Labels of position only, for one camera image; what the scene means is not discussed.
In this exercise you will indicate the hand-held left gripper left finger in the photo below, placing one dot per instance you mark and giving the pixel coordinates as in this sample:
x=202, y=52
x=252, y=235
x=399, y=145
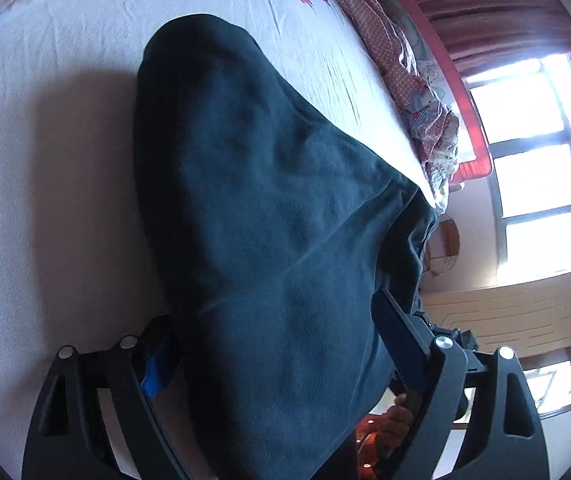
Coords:
x=157, y=376

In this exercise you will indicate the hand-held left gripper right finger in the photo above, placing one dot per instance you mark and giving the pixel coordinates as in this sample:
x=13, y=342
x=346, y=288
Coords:
x=399, y=346

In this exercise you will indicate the dark navy striped pants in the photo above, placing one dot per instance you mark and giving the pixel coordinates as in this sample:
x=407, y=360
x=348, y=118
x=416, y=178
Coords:
x=275, y=240

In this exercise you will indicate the person's right hand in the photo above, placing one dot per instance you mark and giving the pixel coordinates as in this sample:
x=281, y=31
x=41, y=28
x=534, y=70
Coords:
x=399, y=422

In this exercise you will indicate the wicker chair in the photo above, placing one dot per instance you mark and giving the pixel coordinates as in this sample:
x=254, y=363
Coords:
x=445, y=245

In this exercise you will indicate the cream panelled door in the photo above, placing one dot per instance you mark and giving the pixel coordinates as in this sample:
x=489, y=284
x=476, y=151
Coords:
x=515, y=310

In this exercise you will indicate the window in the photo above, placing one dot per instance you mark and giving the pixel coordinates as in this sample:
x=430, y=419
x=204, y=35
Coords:
x=535, y=160

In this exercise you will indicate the bed with floral sheet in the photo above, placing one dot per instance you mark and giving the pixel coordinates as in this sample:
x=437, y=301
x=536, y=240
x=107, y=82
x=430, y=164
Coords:
x=50, y=160

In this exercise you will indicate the pink patterned quilt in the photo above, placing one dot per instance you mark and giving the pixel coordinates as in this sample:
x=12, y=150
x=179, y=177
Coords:
x=405, y=65

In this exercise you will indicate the maroon curtain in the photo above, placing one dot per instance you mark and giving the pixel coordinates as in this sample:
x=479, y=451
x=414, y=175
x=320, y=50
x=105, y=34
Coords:
x=495, y=10

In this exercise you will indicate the pink bed guard rail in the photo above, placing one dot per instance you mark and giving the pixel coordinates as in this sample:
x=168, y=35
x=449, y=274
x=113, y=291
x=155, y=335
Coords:
x=460, y=125

